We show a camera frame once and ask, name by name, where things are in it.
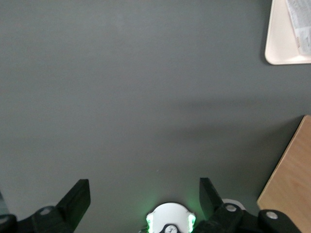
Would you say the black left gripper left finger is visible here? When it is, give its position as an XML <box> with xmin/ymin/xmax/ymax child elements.
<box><xmin>31</xmin><ymin>179</ymin><xmax>91</xmax><ymax>233</ymax></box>

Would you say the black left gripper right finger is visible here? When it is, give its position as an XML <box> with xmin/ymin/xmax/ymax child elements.
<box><xmin>194</xmin><ymin>177</ymin><xmax>244</xmax><ymax>233</ymax></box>

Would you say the red cookie box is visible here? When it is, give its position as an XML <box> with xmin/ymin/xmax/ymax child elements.
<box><xmin>285</xmin><ymin>0</ymin><xmax>311</xmax><ymax>55</ymax></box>

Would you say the white rectangular tray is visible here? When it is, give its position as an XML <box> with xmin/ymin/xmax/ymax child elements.
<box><xmin>264</xmin><ymin>0</ymin><xmax>311</xmax><ymax>66</ymax></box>

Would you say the wooden drawer cabinet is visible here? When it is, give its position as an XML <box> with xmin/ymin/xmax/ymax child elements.
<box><xmin>257</xmin><ymin>115</ymin><xmax>311</xmax><ymax>219</ymax></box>

